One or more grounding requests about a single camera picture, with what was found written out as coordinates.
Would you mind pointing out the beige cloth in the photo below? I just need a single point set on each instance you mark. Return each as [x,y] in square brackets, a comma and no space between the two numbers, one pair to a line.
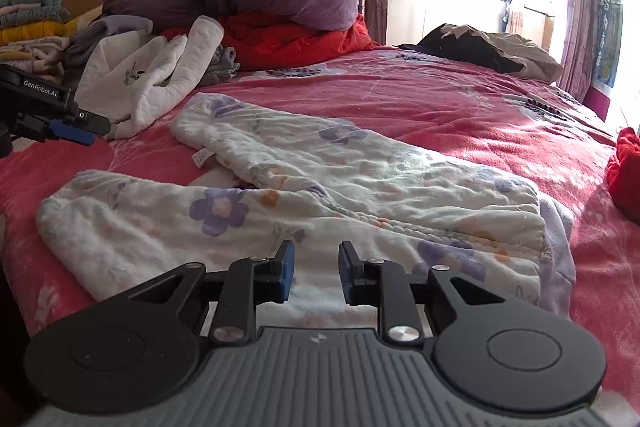
[530,57]

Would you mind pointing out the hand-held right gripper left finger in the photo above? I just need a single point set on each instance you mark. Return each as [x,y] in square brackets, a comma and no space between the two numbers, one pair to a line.
[286,272]

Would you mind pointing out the pink floral bed blanket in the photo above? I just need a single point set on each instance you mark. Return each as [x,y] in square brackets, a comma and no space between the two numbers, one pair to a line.
[450,107]

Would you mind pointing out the grey folded cloth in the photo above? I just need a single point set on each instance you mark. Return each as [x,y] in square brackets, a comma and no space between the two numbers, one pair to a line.
[220,67]

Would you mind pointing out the red quilt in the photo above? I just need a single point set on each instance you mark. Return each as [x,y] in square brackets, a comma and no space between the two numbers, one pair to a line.
[280,42]

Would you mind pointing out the white quilted pajama top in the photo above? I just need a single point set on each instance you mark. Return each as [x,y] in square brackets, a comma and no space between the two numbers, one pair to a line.
[145,77]

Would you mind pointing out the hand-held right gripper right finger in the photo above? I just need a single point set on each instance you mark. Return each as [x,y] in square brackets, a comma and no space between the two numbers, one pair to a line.
[346,272]

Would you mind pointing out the stack of folded clothes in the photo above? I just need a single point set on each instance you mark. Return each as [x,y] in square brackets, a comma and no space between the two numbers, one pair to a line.
[30,27]

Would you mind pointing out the lavender cloth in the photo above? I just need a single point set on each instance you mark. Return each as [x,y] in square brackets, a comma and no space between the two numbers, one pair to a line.
[115,27]

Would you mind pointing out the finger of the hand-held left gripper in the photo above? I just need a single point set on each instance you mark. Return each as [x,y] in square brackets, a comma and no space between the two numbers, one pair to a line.
[72,133]
[95,123]

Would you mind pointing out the red knit sweater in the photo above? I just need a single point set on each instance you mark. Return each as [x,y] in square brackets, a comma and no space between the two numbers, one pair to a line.
[625,187]

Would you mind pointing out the floral quilted pajama pants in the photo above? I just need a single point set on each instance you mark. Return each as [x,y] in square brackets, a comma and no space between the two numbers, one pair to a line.
[350,172]

